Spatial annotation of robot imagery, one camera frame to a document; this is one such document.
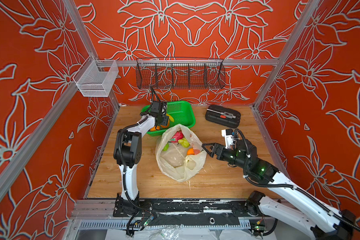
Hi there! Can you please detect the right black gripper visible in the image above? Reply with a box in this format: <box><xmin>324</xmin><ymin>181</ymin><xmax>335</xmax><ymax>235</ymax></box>
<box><xmin>202</xmin><ymin>142</ymin><xmax>252</xmax><ymax>172</ymax></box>

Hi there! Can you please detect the green plastic basket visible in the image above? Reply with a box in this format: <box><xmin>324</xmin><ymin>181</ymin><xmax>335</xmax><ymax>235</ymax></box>
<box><xmin>145</xmin><ymin>101</ymin><xmax>196</xmax><ymax>136</ymax></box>

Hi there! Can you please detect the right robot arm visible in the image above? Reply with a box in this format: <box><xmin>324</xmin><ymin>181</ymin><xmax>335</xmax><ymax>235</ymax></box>
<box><xmin>202</xmin><ymin>129</ymin><xmax>360</xmax><ymax>240</ymax></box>

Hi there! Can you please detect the green toy fruit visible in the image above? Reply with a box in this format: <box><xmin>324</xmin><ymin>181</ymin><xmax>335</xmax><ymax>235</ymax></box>
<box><xmin>163</xmin><ymin>143</ymin><xmax>169</xmax><ymax>152</ymax></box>

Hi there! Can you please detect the black wire wall basket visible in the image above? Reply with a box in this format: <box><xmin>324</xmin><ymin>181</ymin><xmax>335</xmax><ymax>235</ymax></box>
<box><xmin>136</xmin><ymin>57</ymin><xmax>226</xmax><ymax>90</ymax></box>

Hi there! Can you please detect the translucent printed plastic bag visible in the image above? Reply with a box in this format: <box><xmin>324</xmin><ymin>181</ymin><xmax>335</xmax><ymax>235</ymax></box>
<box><xmin>155</xmin><ymin>124</ymin><xmax>207</xmax><ymax>182</ymax></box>

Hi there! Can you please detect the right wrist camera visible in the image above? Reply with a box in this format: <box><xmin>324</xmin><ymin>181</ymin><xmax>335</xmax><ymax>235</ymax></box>
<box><xmin>221</xmin><ymin>129</ymin><xmax>235</xmax><ymax>149</ymax></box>

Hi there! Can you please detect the clear plastic wall bin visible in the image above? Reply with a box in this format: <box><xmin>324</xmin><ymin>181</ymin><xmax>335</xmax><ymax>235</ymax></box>
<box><xmin>73</xmin><ymin>55</ymin><xmax>119</xmax><ymax>97</ymax></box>

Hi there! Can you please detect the black tool case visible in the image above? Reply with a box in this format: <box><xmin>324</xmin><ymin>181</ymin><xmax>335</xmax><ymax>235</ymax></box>
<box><xmin>205</xmin><ymin>105</ymin><xmax>241</xmax><ymax>129</ymax></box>

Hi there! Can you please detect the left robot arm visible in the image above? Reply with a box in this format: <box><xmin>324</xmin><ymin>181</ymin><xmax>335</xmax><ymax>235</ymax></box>
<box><xmin>114</xmin><ymin>87</ymin><xmax>169</xmax><ymax>215</ymax></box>

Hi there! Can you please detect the crumpled clear plastic scrap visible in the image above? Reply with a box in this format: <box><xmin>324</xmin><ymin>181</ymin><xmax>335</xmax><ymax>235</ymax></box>
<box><xmin>148</xmin><ymin>227</ymin><xmax>180</xmax><ymax>240</ymax></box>

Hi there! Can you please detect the yellow-green toy starfruit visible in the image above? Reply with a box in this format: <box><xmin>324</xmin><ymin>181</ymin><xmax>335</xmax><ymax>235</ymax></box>
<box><xmin>178</xmin><ymin>138</ymin><xmax>190</xmax><ymax>148</ymax></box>

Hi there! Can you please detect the yellow toy banana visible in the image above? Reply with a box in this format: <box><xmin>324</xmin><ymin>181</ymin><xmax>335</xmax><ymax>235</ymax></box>
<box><xmin>166</xmin><ymin>114</ymin><xmax>175</xmax><ymax>122</ymax></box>

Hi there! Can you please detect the pink toy dragon fruit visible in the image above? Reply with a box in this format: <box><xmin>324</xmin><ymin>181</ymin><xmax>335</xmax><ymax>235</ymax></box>
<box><xmin>170</xmin><ymin>130</ymin><xmax>184</xmax><ymax>143</ymax></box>

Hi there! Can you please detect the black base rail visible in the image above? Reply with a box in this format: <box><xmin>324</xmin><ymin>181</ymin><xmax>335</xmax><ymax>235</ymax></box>
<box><xmin>112</xmin><ymin>199</ymin><xmax>273</xmax><ymax>228</ymax></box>

